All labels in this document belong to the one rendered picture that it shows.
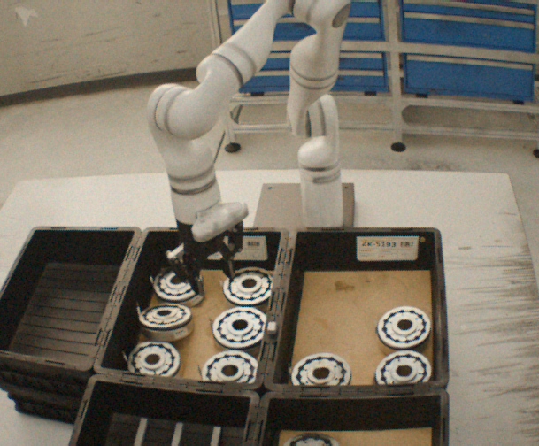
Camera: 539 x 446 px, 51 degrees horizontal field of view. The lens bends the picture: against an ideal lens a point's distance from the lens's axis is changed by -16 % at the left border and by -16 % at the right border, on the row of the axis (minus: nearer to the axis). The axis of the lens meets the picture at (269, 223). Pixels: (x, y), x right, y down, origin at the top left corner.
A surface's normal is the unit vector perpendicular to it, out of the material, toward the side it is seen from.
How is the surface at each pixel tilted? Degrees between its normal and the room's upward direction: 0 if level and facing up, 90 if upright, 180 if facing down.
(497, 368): 0
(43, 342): 0
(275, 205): 2
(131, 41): 90
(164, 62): 90
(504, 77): 90
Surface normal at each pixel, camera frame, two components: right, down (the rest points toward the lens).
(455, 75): -0.12, 0.63
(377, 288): -0.10, -0.78
